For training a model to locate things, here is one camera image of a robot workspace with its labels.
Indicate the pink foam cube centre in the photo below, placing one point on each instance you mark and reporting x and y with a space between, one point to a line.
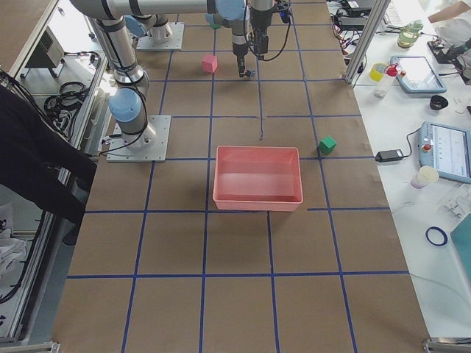
209 63

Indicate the white paper cup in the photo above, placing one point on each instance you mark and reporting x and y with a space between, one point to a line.
425 176

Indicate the teach pendant far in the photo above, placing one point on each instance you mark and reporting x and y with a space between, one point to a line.
420 75

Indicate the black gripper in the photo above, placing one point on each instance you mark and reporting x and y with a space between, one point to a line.
260 16
238 49

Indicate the aluminium frame post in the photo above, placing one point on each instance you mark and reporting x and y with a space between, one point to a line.
373 22

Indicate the teach pendant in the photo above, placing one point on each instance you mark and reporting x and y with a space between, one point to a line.
447 149
420 75

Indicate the clear plastic bottle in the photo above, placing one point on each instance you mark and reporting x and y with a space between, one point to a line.
389 75

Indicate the yellow tape roll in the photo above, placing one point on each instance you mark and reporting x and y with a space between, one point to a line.
377 71

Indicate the green foam cube far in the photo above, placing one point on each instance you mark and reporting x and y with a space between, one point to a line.
327 145

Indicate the black power adapter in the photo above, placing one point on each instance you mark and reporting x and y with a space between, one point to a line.
386 156

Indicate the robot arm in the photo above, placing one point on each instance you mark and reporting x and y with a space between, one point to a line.
248 21
114 19

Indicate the teach pendant near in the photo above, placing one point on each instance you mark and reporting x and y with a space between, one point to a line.
447 149

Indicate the pink plastic bin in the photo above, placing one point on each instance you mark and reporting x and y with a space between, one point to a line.
257 178

